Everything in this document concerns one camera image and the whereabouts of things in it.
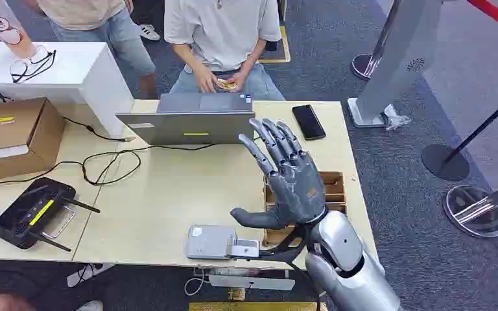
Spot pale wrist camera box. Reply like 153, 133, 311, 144
230, 238, 262, 260

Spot white striped sneaker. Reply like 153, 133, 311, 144
139, 24, 161, 42

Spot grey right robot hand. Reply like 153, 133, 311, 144
230, 118, 328, 231

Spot standing person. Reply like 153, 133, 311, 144
25, 0, 160, 100

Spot black smartphone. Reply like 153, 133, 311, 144
292, 104, 327, 141

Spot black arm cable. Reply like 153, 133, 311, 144
270, 223, 323, 311

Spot grey laptop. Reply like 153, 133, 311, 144
115, 93, 256, 146

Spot black remote controller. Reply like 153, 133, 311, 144
0, 176, 102, 253

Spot black-rimmed eyeglasses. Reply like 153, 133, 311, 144
9, 49, 57, 84

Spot black cable with plug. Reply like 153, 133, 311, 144
62, 117, 136, 143

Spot seated person's right hand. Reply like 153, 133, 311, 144
193, 64, 220, 95

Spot gold floor plate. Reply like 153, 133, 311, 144
189, 301, 328, 311

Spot seated person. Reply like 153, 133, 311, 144
163, 0, 287, 102

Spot wooden card box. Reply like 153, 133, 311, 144
263, 171, 348, 248

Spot black stanchion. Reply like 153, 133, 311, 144
420, 85, 498, 182

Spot seated person's left hand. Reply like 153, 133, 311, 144
225, 71, 248, 92

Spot white power strip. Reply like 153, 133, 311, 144
207, 274, 296, 292

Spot brown cardboard box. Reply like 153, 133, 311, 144
0, 97, 66, 181

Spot grey kiosk stand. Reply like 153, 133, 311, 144
346, 0, 445, 129

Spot long black looped cable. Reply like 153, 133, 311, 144
0, 143, 220, 187

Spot drink cup with snowman print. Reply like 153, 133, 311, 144
0, 0, 38, 60

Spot crumpled clear plastic wrap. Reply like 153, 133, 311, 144
382, 104, 412, 132

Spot white cable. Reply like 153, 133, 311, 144
184, 268, 209, 297

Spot white cabinet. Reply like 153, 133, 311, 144
0, 41, 135, 138

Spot chrome stanchion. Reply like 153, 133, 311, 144
351, 0, 403, 82

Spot grey flat card reader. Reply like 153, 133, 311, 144
185, 224, 238, 261

